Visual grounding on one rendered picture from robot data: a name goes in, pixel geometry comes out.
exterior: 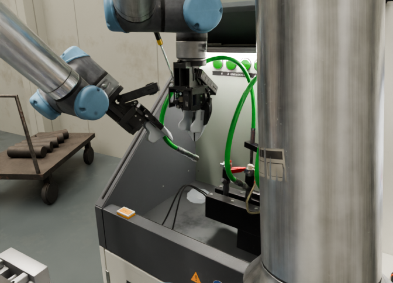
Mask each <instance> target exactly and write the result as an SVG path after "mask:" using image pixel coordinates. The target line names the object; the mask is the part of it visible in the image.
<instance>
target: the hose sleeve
mask: <svg viewBox="0 0 393 283"><path fill-rule="evenodd" d="M177 147H178V148H177V149H176V150H175V151H176V152H178V153H180V154H182V155H184V156H186V157H188V158H190V159H192V160H193V159H195V155H194V154H192V153H191V152H189V151H187V150H185V149H183V148H182V147H180V146H177Z"/></svg>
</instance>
